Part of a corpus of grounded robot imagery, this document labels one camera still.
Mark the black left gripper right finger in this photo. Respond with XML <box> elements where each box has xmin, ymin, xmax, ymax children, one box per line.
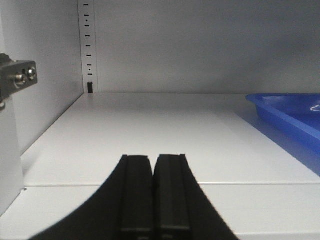
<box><xmin>153</xmin><ymin>154</ymin><xmax>237</xmax><ymax>240</ymax></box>

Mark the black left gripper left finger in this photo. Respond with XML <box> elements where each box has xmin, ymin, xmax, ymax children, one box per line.
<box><xmin>32</xmin><ymin>155</ymin><xmax>153</xmax><ymax>240</ymax></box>

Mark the grey metal cabinet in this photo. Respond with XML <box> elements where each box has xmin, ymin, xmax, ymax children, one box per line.
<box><xmin>0</xmin><ymin>0</ymin><xmax>320</xmax><ymax>240</ymax></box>

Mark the blue plastic tray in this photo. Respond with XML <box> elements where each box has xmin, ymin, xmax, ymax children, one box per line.
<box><xmin>246</xmin><ymin>93</ymin><xmax>320</xmax><ymax>175</ymax></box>

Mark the metal door hinge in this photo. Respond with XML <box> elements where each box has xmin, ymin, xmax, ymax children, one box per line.
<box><xmin>0</xmin><ymin>53</ymin><xmax>38</xmax><ymax>111</ymax></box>

